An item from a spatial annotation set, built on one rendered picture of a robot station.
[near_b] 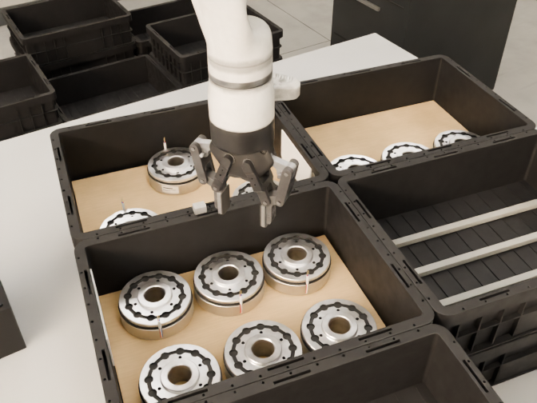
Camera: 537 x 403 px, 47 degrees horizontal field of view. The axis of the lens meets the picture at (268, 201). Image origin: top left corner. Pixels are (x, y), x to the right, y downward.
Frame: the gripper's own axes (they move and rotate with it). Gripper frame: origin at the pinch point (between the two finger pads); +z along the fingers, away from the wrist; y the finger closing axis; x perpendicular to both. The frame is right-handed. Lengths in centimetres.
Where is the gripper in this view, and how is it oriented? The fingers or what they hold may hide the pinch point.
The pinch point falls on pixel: (244, 208)
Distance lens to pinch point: 80.4
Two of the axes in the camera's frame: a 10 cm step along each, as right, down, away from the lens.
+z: 0.0, 7.7, 6.4
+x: 4.1, -5.8, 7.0
